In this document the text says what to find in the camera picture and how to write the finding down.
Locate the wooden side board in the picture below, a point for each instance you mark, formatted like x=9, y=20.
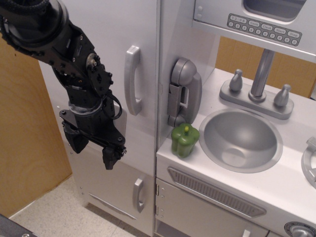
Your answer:
x=33, y=159

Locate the grey toy wall phone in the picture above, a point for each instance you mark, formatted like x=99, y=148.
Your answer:
x=185, y=93

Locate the grey lower fridge door handle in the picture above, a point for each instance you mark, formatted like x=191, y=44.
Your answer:
x=138, y=204

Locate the grey tap knob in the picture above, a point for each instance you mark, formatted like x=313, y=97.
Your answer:
x=282, y=97
x=236, y=81

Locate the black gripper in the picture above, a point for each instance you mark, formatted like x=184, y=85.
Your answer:
x=81, y=129

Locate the grey upper fridge door handle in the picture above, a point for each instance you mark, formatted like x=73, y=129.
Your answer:
x=132, y=60

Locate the white fridge door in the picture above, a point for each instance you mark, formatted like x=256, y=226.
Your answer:
x=113, y=27
x=111, y=190

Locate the white toy microwave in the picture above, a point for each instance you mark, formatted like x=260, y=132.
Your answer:
x=285, y=26

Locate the grey fridge door handle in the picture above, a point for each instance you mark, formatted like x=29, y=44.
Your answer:
x=132, y=60
x=138, y=204

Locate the white oven door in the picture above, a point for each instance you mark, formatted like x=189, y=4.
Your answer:
x=181, y=214

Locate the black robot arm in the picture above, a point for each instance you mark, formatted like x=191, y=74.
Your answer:
x=42, y=29

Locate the grey oven dial knob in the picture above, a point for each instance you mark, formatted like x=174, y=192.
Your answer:
x=298, y=229

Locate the silver round sink basin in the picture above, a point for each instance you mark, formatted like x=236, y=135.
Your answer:
x=240, y=141

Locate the grey right tap knob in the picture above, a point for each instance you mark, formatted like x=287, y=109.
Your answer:
x=282, y=97

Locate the grey left tap knob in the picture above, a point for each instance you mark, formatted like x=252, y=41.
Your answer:
x=236, y=81

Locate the grey toy faucet spout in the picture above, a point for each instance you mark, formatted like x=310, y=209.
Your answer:
x=256, y=93

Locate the green toy bell pepper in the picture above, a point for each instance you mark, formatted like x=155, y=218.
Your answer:
x=184, y=138

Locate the black object at corner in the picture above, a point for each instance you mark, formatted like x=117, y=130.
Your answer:
x=9, y=228

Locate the grey ventilation grille panel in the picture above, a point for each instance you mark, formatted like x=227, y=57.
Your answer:
x=215, y=194

